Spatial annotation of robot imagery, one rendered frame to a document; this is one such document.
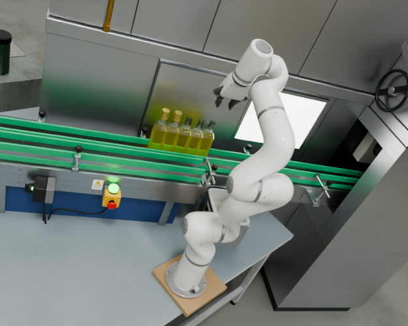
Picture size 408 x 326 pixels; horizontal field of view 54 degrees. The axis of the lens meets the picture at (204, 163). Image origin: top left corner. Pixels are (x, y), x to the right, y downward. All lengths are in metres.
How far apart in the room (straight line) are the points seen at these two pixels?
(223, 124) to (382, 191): 0.89
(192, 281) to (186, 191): 0.42
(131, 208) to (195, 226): 0.54
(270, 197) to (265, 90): 0.33
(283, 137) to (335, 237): 1.32
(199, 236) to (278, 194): 0.41
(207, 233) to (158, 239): 0.51
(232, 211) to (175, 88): 0.73
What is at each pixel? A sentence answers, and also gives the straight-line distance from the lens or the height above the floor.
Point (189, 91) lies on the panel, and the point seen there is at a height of 1.38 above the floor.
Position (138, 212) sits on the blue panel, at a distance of 1.99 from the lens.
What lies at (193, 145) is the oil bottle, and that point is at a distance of 1.87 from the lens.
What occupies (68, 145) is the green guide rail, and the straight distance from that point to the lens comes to 1.80.
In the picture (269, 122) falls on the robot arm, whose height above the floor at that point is 1.70.
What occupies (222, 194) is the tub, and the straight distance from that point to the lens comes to 2.00.
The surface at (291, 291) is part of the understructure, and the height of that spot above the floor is 0.30.
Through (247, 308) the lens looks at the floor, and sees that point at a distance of 2.92.
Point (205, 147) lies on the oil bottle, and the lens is 1.90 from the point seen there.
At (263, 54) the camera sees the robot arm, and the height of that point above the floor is 1.80.
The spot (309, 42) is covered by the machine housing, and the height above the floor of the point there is 1.74.
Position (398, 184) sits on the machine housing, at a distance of 2.28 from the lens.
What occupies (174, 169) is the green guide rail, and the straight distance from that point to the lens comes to 1.81.
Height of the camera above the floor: 2.23
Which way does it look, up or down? 36 degrees down
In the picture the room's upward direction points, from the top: 23 degrees clockwise
